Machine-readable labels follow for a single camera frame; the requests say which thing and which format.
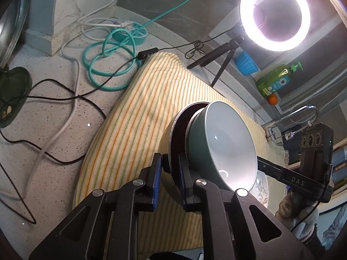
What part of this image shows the person's right hand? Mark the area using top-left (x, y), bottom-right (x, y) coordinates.
top-left (275, 192), bottom-right (319, 238)

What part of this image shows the stainless steel bowl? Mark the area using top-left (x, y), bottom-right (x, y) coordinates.
top-left (160, 101), bottom-right (212, 217)

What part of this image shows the black cable with inline switch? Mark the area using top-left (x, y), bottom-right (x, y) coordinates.
top-left (0, 27), bottom-right (244, 109)

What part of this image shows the blue fluted cup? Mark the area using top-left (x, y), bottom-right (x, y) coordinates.
top-left (234, 51), bottom-right (258, 76)

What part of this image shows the dark green container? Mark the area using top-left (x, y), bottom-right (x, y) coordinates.
top-left (0, 66), bottom-right (32, 128)

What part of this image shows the teal round power strip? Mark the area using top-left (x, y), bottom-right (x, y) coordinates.
top-left (112, 22), bottom-right (148, 46)

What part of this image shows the ring light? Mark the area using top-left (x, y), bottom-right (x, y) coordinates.
top-left (240, 0), bottom-right (310, 51)

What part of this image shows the person's right forearm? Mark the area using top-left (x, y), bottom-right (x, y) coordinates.
top-left (301, 222), bottom-right (327, 250)

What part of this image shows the green ceramic bowl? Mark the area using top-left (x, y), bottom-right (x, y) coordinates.
top-left (186, 100), bottom-right (258, 191)

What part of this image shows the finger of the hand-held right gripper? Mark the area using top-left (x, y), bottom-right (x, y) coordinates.
top-left (256, 156), bottom-right (286, 182)

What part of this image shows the striped yellow cloth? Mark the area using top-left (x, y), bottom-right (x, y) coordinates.
top-left (73, 52), bottom-right (289, 252)

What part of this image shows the white cable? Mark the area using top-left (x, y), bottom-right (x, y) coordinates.
top-left (27, 18), bottom-right (133, 203)

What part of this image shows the flexible metal hose nozzle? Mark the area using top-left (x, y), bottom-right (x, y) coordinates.
top-left (283, 130), bottom-right (303, 140)

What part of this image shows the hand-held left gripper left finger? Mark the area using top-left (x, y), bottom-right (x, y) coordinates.
top-left (28, 153), bottom-right (163, 260)

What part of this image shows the teal cable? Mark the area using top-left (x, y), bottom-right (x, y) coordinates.
top-left (83, 0), bottom-right (221, 91)

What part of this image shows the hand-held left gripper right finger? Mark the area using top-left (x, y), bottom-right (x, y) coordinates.
top-left (177, 153), bottom-right (315, 260)

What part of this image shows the white plate with leaf print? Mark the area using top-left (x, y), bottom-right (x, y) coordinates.
top-left (249, 171), bottom-right (270, 212)

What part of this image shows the dark brown bowl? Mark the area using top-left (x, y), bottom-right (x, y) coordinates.
top-left (173, 102), bottom-right (208, 168)

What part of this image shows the green dish soap bottle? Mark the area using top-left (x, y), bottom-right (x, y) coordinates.
top-left (256, 61), bottom-right (304, 96)

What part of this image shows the chrome faucet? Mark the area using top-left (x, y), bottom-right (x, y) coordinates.
top-left (260, 104), bottom-right (320, 143)

